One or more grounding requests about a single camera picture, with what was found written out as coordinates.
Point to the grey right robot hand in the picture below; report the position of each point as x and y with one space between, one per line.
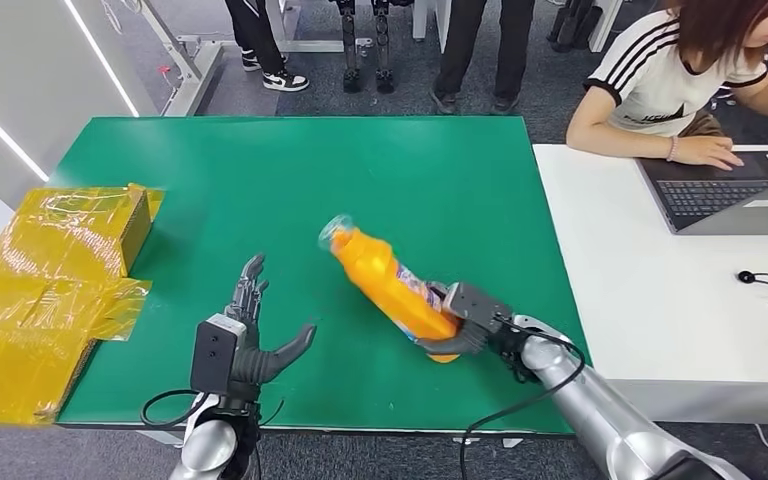
463 341

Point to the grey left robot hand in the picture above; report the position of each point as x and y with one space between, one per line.
251 364

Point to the orange plastic bottle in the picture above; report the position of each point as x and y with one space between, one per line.
384 281

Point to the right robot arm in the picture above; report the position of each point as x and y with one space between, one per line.
596 404

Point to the white desk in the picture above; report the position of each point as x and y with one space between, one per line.
656 298

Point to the yellow taped cardboard box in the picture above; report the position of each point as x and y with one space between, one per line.
39 278

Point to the dark grey laptop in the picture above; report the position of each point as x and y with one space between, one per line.
708 195

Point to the person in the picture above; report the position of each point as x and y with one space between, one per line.
258 33
656 86
513 46

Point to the silver and black humanoid robot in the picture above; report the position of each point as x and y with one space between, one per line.
351 46

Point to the white furniture leg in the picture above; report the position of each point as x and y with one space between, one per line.
602 30
420 20

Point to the white metal base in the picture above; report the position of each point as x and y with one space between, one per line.
318 45

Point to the black equipment legs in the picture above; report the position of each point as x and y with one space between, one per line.
566 30

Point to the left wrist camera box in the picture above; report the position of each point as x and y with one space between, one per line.
215 354

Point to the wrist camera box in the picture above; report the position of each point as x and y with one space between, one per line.
480 305
215 354

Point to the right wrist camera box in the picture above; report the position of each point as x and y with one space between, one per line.
480 305

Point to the white metal frame stand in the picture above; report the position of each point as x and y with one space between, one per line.
195 79

